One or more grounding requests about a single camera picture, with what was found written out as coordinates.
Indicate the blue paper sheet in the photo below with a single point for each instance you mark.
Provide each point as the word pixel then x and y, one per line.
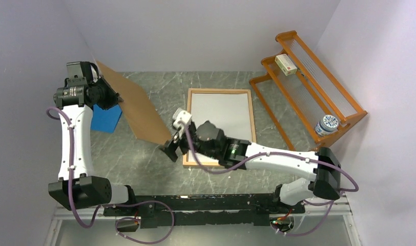
pixel 105 120

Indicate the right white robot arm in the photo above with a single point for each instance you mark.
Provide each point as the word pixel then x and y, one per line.
pixel 318 172

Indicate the orange wooden shelf rack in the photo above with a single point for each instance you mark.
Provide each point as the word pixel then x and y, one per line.
pixel 312 92

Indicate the white red small box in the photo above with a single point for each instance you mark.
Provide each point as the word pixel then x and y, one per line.
pixel 285 64

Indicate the light wooden picture frame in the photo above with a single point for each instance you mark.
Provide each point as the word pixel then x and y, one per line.
pixel 191 102

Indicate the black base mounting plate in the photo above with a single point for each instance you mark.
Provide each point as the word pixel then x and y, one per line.
pixel 179 210

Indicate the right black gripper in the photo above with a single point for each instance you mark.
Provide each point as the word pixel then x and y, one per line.
pixel 172 145

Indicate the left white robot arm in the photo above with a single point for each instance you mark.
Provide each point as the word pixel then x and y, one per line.
pixel 78 187

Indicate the brown cardboard backing board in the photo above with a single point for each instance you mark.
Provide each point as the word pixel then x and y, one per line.
pixel 137 108

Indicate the blue white ceramic jar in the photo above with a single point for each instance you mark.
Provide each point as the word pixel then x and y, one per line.
pixel 327 125

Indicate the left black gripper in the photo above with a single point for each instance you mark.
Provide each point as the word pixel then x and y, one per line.
pixel 113 99

